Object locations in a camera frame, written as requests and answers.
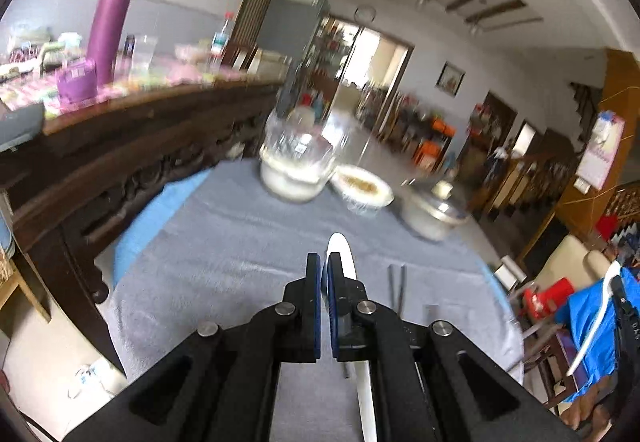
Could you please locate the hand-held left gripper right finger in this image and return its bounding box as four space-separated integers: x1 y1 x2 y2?
322 253 583 442

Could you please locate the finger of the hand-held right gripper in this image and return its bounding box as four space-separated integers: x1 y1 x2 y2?
611 269 633 319

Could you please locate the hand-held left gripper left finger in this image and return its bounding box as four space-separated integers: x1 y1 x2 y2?
62 252 322 442

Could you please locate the blue jacket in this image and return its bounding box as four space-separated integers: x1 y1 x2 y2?
555 267 640 404

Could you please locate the beige armchair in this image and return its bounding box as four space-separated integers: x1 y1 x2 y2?
524 238 623 305

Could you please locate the purple box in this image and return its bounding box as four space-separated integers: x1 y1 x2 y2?
554 328 592 389

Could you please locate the red plastic stool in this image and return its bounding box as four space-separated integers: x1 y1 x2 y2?
519 277 576 324

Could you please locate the grey table cloth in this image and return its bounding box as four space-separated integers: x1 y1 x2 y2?
107 158 525 442

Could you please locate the small white stool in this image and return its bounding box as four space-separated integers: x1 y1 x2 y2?
494 255 527 294

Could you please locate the white ceramic bowl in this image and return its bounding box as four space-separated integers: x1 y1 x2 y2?
259 149 336 204

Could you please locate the patterned bowl with food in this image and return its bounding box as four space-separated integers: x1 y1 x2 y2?
332 165 396 219

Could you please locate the aluminium pot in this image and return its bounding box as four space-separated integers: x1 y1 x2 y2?
402 197 461 243

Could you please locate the wooden stair railing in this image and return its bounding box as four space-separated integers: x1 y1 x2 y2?
472 149 576 223

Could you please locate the aluminium pot lid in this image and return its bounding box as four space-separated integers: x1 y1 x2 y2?
407 178 472 227

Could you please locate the light blue table cloth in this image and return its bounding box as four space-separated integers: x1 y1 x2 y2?
112 167 213 290

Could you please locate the orange plastic crate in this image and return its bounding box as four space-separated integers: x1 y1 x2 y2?
414 141 442 169

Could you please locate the white power strip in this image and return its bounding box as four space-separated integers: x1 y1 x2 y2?
67 361 117 399

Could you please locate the glass shelf with bottles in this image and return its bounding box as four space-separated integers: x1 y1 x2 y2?
314 19 352 79

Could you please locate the carved dark wooden table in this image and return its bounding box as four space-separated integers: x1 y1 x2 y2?
0 72 297 378

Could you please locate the pink checkered tablecloth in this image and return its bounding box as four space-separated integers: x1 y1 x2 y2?
0 53 257 120

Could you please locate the grey refrigerator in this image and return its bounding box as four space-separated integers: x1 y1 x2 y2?
256 0 331 76

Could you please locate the clear water bottle red cap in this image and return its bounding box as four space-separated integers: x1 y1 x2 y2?
209 12 236 72

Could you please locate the white bowl with snacks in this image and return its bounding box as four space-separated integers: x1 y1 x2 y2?
174 41 212 64

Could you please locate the clear plastic cup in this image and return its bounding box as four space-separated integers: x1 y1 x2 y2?
131 35 159 74

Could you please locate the purple thermos cap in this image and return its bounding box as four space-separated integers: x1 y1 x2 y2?
56 60 97 104

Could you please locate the purple thermos flask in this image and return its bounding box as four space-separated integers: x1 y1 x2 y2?
86 0 135 86

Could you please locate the dark smartphone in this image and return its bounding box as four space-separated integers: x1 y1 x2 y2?
0 101 47 149

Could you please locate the pink wall calendar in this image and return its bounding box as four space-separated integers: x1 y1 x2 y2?
575 111 627 191

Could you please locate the framed wall picture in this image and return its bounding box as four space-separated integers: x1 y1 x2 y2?
436 62 466 96

